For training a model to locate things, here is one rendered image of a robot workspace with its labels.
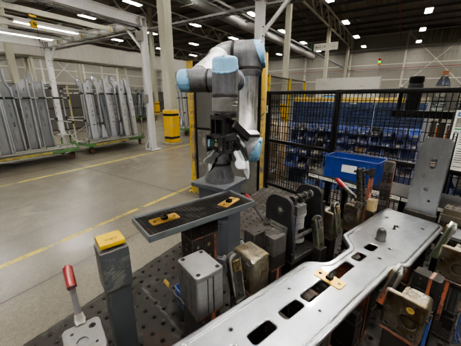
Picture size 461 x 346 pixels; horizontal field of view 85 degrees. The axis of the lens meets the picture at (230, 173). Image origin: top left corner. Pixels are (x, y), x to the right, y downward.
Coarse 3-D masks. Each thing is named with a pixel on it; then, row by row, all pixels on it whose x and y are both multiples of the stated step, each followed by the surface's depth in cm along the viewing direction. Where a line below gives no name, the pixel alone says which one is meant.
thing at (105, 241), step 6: (102, 234) 66; (108, 234) 66; (114, 234) 66; (120, 234) 66; (96, 240) 63; (102, 240) 63; (108, 240) 63; (114, 240) 63; (120, 240) 63; (102, 246) 61; (108, 246) 62
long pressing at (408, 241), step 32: (384, 224) 104; (416, 224) 104; (352, 256) 84; (384, 256) 83; (416, 256) 84; (352, 288) 69; (224, 320) 59; (256, 320) 59; (288, 320) 59; (320, 320) 59
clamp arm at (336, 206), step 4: (332, 204) 99; (336, 204) 98; (332, 208) 99; (336, 208) 98; (332, 212) 99; (336, 212) 98; (336, 216) 99; (336, 220) 99; (340, 220) 101; (336, 224) 99; (340, 224) 101; (336, 228) 99; (340, 228) 100; (332, 232) 101; (336, 232) 99; (340, 232) 101
